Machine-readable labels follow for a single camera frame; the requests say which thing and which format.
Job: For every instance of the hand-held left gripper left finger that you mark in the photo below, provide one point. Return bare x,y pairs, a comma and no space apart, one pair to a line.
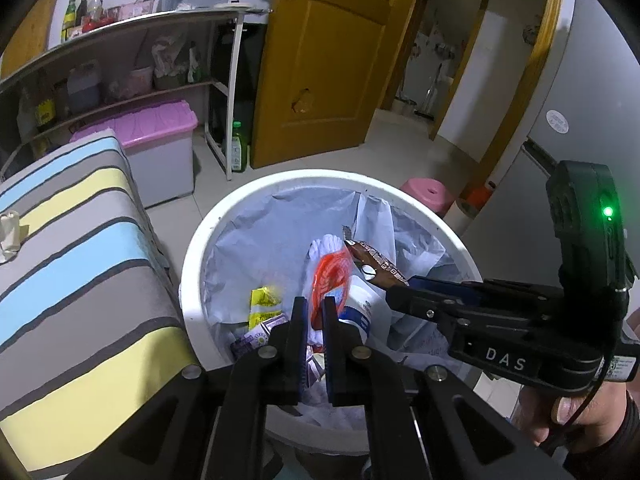
301,355

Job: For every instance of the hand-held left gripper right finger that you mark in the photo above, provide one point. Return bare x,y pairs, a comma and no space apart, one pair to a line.
328,360

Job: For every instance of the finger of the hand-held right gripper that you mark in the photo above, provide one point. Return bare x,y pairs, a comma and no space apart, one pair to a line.
440,284
415,302

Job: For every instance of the brown snack wrapper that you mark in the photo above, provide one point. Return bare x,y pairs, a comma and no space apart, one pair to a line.
380,262

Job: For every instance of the red and white plastic bag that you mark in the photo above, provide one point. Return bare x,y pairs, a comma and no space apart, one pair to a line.
330,275

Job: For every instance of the translucent bin liner bag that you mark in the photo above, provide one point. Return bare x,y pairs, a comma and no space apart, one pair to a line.
280,230

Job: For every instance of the white round trash bin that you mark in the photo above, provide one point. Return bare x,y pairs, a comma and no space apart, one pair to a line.
210,240

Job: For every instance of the person's right hand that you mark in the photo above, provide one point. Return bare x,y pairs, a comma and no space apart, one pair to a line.
575,415

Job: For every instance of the purple packet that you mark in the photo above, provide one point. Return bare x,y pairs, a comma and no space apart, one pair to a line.
255,337

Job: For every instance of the yellow packet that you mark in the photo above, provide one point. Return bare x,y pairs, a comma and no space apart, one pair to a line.
264,305

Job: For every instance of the pink plastic stool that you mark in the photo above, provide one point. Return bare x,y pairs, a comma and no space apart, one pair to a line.
427,192

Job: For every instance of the green plastic drink bottle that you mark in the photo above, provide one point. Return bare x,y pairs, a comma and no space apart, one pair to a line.
239,147

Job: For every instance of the yellow wooden door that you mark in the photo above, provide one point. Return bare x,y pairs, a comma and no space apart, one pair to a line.
330,85

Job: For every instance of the striped tablecloth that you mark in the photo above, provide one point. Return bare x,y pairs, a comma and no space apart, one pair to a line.
75,260

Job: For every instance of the grey refrigerator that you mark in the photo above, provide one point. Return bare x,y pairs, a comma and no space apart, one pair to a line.
590,85

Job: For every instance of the pink lidded storage box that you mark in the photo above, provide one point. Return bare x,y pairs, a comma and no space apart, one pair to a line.
150,155

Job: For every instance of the green spray bottle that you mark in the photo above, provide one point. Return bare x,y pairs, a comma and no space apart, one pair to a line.
194,65

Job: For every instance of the small white wrapper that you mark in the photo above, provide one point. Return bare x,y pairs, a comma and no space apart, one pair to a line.
10,235

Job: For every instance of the pink plastic bag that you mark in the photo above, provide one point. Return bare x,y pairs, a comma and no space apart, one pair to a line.
130,84

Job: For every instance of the purple plastic jug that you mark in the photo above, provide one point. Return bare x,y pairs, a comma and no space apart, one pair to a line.
84,90

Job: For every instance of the yellow label oil bottle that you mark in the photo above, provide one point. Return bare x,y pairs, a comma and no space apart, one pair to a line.
45,110

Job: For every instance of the metal shelf rack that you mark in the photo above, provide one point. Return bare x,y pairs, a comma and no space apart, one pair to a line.
150,22

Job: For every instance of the green glass bottle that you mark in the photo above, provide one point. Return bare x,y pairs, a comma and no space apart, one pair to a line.
68,22

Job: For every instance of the dark sauce bottle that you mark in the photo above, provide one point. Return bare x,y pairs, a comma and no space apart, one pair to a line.
81,12

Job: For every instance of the wooden door frame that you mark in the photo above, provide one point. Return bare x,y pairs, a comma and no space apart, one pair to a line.
530,85

